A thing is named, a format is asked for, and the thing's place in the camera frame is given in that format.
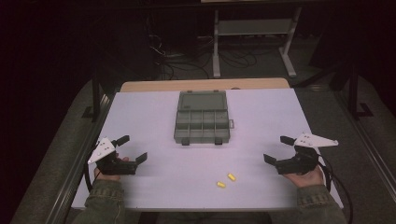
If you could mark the yellow foam earplug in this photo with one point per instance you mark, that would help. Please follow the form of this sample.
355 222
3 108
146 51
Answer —
221 184
231 177

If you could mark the person's left hand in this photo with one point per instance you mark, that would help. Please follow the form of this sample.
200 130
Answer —
108 178

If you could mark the grey plastic compartment box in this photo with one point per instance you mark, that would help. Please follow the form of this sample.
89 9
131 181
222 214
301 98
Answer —
202 119

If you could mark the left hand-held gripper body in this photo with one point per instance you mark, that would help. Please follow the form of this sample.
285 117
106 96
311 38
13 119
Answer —
107 163

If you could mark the grey metal rail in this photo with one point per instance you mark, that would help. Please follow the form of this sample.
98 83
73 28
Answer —
370 155
76 174

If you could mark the white metal desk frame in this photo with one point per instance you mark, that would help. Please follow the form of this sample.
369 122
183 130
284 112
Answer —
253 27

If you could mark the black metal stand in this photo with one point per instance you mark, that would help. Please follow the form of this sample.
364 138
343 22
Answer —
353 93
96 93

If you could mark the person's right hand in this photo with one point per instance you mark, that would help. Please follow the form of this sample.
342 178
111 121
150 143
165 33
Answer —
306 179

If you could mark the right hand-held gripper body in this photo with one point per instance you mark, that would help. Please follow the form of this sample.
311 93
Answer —
300 163

